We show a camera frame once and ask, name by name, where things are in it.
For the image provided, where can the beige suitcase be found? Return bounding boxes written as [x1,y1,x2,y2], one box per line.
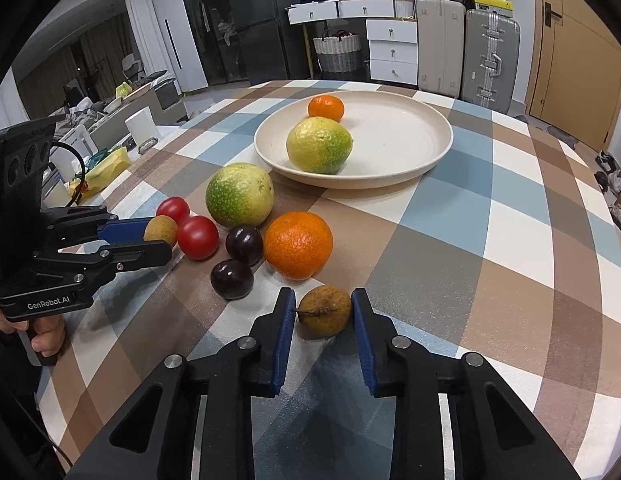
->
[417,0,466,99]

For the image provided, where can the cream round plate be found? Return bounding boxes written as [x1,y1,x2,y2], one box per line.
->
[254,90,454,190]

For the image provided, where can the red cherry tomato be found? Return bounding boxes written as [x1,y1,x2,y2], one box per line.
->
[177,216,219,260]
[155,196,190,226]

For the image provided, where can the wooden door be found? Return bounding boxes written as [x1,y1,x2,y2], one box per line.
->
[529,0,621,151]

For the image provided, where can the left hand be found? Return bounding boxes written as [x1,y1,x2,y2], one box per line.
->
[0,311,65,358]

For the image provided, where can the yellow green guava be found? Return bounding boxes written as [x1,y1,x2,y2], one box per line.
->
[286,117,354,174]

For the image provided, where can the woven laundry basket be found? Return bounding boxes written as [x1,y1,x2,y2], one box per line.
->
[313,29,363,74]

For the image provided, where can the large orange mandarin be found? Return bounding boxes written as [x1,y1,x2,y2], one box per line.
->
[264,211,333,281]

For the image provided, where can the dark purple plum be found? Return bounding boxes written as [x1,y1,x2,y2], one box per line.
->
[225,226,264,266]
[211,259,254,301]

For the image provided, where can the black refrigerator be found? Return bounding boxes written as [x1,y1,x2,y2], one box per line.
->
[229,0,309,84]

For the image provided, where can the white drawer desk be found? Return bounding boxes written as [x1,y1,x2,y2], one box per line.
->
[286,0,418,87]

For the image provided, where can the small orange mandarin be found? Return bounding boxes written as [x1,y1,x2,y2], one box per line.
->
[307,94,345,122]

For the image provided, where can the yellow black box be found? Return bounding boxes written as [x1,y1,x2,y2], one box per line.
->
[475,0,513,18]

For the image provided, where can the silver grey suitcase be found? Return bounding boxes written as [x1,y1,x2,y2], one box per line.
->
[460,10,520,114]

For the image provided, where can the checkered tablecloth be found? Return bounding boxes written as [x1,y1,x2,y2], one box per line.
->
[38,80,621,479]

